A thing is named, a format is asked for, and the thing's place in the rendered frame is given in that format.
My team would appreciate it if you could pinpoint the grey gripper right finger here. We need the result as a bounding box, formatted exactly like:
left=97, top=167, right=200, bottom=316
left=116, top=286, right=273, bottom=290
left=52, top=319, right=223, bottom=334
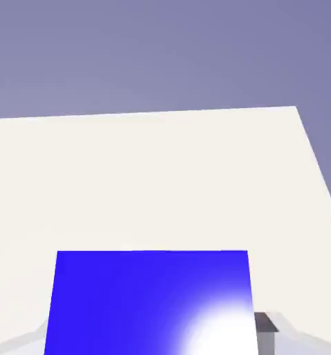
left=253, top=311, right=331, bottom=355

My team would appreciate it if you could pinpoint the small blue cube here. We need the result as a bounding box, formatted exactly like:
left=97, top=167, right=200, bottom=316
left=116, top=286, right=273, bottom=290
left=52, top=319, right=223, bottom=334
left=44, top=250, right=259, bottom=355

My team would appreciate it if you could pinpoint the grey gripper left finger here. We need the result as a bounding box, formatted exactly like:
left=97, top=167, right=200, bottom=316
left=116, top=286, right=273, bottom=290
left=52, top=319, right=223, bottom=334
left=0, top=318, right=48, bottom=355

